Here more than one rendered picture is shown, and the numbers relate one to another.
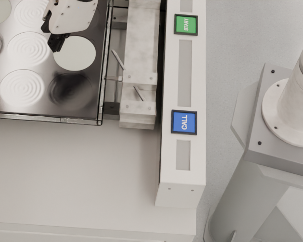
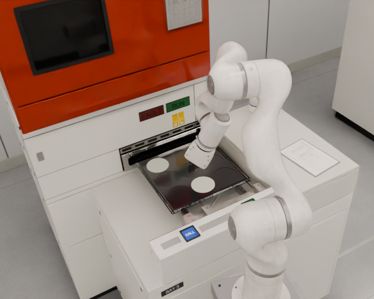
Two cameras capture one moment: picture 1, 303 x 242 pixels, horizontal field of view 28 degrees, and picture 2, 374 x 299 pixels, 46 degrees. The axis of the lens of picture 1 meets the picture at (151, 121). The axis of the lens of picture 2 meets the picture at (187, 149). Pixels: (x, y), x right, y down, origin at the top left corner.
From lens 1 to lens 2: 1.09 m
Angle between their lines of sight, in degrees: 48
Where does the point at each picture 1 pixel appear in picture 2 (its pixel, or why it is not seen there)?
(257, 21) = not seen: outside the picture
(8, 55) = (181, 166)
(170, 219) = (149, 277)
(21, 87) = (168, 178)
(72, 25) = (195, 159)
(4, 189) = (122, 209)
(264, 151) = (215, 290)
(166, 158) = (164, 237)
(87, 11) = (203, 158)
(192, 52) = not seen: hidden behind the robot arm
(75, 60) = (199, 186)
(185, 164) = (166, 247)
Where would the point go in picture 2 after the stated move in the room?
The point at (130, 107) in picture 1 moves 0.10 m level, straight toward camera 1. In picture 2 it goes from (189, 217) to (165, 226)
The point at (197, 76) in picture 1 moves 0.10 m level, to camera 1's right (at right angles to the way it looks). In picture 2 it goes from (223, 225) to (237, 245)
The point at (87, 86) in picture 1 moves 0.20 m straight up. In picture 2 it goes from (189, 197) to (186, 159)
